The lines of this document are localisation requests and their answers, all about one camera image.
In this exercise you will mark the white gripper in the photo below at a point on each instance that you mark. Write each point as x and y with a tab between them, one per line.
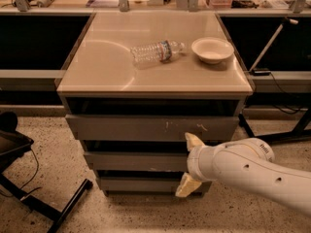
195	161

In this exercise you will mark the grey drawer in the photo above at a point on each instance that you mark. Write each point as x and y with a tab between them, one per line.
130	185
136	161
151	128

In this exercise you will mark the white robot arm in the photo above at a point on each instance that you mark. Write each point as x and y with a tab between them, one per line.
249	165

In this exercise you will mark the grey bottom drawer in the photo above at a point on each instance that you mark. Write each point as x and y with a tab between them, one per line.
130	185

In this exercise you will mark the grey three-drawer cabinet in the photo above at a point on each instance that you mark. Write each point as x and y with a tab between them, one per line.
102	80

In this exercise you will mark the grey top drawer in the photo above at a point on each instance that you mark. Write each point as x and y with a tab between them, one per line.
151	128

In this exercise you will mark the white pole with black base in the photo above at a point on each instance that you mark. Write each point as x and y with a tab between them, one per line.
285	20

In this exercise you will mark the black stand right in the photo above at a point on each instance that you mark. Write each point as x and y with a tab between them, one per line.
299	133

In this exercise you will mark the black stand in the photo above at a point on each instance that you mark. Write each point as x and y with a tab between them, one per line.
14	145
299	133

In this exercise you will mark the white bowl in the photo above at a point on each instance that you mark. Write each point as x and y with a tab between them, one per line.
212	50

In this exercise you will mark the clear plastic water bottle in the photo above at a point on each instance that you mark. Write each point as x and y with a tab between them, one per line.
159	52

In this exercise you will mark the black stand left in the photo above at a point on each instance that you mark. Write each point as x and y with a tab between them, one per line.
14	145

